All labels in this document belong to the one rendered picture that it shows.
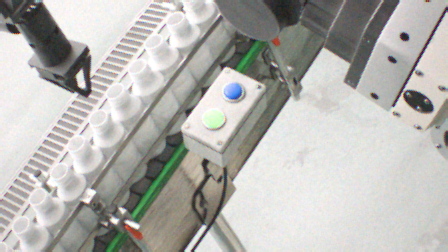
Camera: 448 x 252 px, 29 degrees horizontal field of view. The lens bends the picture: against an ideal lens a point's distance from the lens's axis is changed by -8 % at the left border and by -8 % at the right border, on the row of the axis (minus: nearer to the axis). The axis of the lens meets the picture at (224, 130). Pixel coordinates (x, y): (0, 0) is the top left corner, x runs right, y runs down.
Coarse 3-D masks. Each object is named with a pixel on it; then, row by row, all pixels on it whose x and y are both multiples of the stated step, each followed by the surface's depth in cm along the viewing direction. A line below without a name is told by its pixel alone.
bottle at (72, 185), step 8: (56, 168) 149; (64, 168) 149; (56, 176) 149; (64, 176) 146; (72, 176) 148; (80, 176) 151; (56, 184) 148; (64, 184) 147; (72, 184) 148; (80, 184) 149; (88, 184) 151; (64, 192) 149; (72, 192) 149; (80, 192) 149; (64, 200) 149; (72, 200) 149; (72, 208) 151; (88, 208) 151; (80, 216) 152; (88, 216) 153; (96, 216) 153; (88, 224) 154; (104, 232) 156
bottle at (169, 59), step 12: (156, 36) 160; (156, 48) 158; (168, 48) 161; (156, 60) 161; (168, 60) 160; (180, 60) 162; (168, 72) 161; (180, 84) 164; (192, 84) 166; (180, 96) 166
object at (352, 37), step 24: (312, 0) 86; (336, 0) 86; (360, 0) 85; (384, 0) 83; (312, 24) 87; (336, 24) 85; (360, 24) 84; (384, 24) 82; (336, 48) 87; (360, 48) 84; (360, 72) 88
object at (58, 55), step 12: (60, 36) 136; (36, 48) 135; (48, 48) 135; (60, 48) 136; (72, 48) 139; (84, 48) 138; (36, 60) 141; (48, 60) 137; (60, 60) 137; (72, 60) 137; (60, 72) 136; (72, 72) 137
